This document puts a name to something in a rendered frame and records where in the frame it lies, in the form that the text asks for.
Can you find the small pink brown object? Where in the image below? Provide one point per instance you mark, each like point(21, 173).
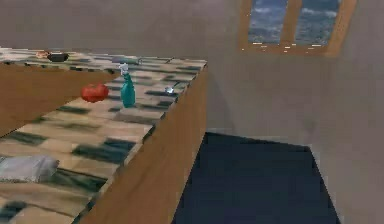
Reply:
point(42, 54)

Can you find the wooden framed window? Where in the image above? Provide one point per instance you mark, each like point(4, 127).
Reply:
point(291, 26)

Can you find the black bowl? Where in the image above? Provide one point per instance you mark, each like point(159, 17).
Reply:
point(57, 57)

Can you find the grey folded cloth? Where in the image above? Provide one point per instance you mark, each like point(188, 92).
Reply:
point(26, 168)

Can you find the red tomato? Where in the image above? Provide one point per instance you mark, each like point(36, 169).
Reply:
point(94, 92)

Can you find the small shiny glass object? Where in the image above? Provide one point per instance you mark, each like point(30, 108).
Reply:
point(169, 89)

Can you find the teal spray bottle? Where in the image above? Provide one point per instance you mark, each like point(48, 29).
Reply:
point(128, 91)

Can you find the wooden counter with checked top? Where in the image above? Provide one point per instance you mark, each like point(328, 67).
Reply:
point(156, 160)

